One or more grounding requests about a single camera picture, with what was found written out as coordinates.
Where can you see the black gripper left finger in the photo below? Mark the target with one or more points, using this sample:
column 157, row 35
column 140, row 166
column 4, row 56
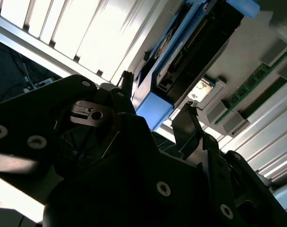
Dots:
column 27, row 118

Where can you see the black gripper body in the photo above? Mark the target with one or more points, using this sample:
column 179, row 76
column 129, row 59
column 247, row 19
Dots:
column 110, row 201

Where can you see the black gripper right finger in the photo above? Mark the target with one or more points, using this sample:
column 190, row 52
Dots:
column 214, row 179

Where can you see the hard disk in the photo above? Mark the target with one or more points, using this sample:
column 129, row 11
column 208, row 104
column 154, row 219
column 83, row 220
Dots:
column 157, row 106

